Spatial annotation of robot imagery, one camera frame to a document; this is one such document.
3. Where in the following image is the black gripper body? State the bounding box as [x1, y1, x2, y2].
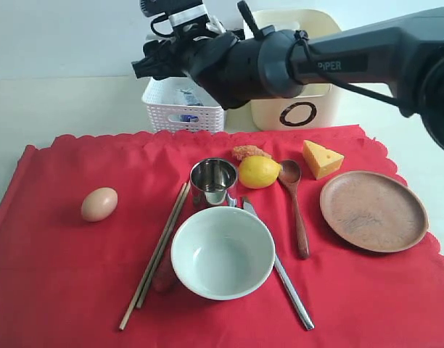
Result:
[171, 32, 239, 82]

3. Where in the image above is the blue white milk carton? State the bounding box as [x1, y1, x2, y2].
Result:
[171, 88, 204, 123]

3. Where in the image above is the breaded fried nugget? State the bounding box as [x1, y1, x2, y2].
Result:
[231, 145, 272, 161]

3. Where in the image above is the yellow lemon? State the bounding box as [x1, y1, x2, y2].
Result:
[239, 156, 281, 189]

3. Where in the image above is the brown egg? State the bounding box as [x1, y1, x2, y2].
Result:
[81, 187, 118, 222]

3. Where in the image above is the yellow cheese wedge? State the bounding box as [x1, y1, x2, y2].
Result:
[303, 140, 345, 180]

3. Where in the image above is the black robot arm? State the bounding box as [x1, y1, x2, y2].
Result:
[132, 1, 444, 150]

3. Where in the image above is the white perforated plastic basket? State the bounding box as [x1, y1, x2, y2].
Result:
[141, 78, 226, 133]

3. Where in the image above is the stainless steel cup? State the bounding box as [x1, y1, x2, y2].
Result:
[189, 157, 239, 210]

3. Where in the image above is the cream plastic bin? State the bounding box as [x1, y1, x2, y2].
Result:
[250, 9, 341, 131]

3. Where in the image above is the wooden chopstick left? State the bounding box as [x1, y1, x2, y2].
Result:
[119, 182, 190, 331]

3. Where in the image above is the wooden chopstick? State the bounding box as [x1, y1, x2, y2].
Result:
[135, 182, 190, 308]
[119, 182, 190, 331]

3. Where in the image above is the wooden chopstick right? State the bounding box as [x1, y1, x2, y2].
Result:
[135, 182, 190, 308]

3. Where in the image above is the brown wooden spoon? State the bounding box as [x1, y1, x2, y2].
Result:
[278, 159, 310, 260]

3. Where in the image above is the stainless steel knife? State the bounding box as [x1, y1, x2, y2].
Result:
[242, 196, 315, 331]

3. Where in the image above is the white ceramic bowl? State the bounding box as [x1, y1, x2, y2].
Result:
[170, 206, 276, 301]

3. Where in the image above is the red scalloped table cloth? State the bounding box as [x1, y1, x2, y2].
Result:
[0, 125, 444, 347]

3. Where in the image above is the red strawberry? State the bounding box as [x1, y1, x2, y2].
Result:
[152, 258, 177, 292]

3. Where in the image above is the brown wooden plate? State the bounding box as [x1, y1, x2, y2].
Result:
[319, 170, 429, 253]

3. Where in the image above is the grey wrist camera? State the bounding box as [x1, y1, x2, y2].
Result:
[139, 0, 208, 27]

